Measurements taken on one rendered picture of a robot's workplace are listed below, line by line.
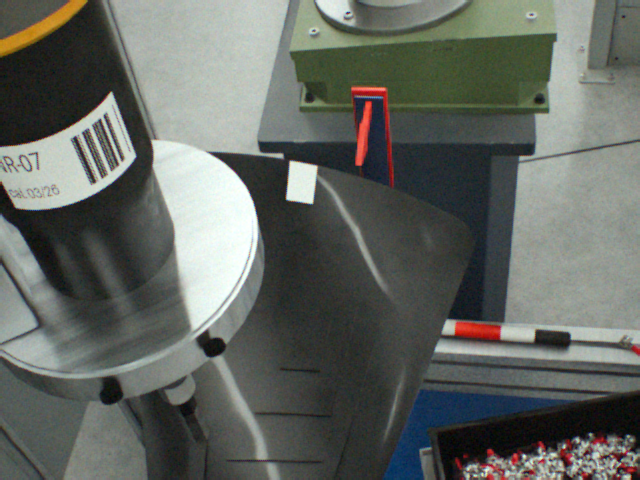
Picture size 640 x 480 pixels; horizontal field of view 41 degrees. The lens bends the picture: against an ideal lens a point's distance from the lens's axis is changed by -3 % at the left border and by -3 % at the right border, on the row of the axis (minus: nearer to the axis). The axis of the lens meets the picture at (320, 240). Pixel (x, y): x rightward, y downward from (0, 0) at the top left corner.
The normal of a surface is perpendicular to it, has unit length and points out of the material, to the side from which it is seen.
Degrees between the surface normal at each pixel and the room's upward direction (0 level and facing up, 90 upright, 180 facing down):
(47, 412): 90
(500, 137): 0
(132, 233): 90
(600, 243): 0
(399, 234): 21
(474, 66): 90
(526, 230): 0
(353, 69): 90
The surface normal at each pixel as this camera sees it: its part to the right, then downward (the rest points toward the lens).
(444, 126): -0.11, -0.62
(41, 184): 0.13, 0.76
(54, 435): 0.98, 0.05
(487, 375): -0.15, 0.78
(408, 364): 0.22, -0.63
